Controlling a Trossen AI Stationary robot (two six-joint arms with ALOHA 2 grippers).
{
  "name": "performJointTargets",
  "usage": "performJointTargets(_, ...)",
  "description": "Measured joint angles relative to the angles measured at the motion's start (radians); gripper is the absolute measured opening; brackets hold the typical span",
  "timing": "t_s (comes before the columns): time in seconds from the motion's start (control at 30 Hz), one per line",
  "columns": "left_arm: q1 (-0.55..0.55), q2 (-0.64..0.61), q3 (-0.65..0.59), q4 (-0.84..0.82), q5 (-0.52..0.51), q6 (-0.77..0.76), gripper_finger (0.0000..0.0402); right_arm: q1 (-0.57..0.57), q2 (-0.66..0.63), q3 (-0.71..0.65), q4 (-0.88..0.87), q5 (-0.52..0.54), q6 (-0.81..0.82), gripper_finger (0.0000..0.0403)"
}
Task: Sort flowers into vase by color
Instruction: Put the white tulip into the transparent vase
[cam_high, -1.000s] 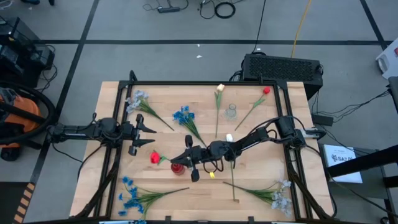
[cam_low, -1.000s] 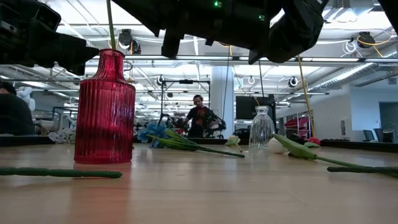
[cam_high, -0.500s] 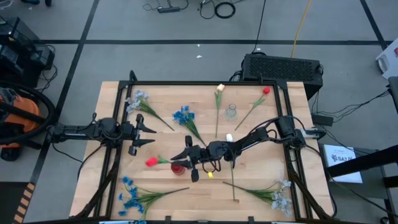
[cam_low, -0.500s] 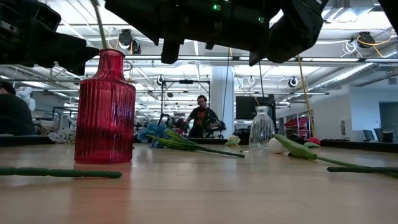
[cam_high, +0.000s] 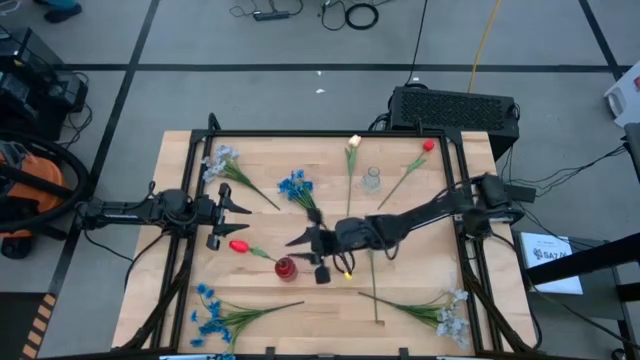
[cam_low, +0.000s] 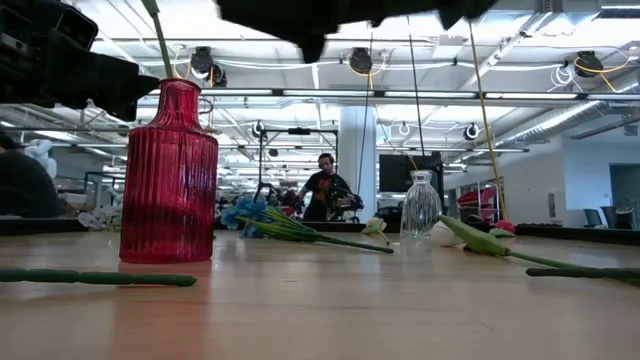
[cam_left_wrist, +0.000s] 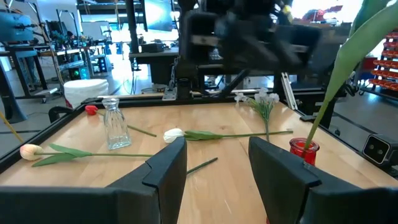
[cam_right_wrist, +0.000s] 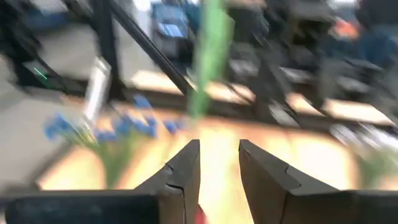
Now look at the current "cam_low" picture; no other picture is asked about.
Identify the silver ventilation duct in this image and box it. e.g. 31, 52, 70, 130
492, 74, 640, 147

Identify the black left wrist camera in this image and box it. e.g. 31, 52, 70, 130
55, 5, 100, 51

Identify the red storage bin shelf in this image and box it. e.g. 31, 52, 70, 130
455, 185, 500, 221

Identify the thin black hanging cable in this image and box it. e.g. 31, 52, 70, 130
407, 17, 427, 159
356, 32, 375, 197

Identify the white artificial flower bunch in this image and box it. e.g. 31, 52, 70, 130
77, 205, 124, 232

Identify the black background frame rig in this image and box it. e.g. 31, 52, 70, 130
255, 127, 340, 204

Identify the white square pillar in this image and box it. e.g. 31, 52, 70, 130
338, 104, 378, 224

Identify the black metal table frame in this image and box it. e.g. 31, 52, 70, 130
0, 215, 640, 247

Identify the standing person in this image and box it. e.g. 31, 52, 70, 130
298, 152, 353, 223

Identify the black monitor screen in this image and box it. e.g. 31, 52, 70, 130
378, 153, 445, 194

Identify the white artificial tulip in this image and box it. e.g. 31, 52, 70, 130
429, 214, 640, 286

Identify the cream artificial tulip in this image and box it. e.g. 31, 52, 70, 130
360, 217, 392, 246

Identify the green artificial flower stem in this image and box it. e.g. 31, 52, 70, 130
524, 266, 640, 287
0, 268, 198, 288

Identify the yellow hanging cable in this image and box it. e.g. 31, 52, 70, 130
467, 22, 509, 221

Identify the long ceiling light bar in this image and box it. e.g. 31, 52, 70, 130
137, 88, 640, 102

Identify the blue artificial flower bunch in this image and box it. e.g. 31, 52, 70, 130
221, 196, 395, 255

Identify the seated person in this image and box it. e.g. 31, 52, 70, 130
0, 133, 65, 219

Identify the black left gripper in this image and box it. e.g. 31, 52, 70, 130
0, 0, 160, 122

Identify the clear ribbed glass vase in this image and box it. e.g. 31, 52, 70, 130
399, 169, 444, 240

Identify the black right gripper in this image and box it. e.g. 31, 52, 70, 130
214, 0, 499, 65

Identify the red artificial tulip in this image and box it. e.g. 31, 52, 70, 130
492, 219, 518, 239
140, 0, 175, 80

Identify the red ribbed glass vase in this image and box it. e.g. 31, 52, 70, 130
118, 78, 220, 265

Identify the grey office chair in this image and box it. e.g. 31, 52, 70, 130
599, 204, 636, 230
583, 207, 604, 229

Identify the black ceiling cable reel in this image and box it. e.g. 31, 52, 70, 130
348, 47, 374, 75
189, 45, 229, 89
573, 49, 605, 79

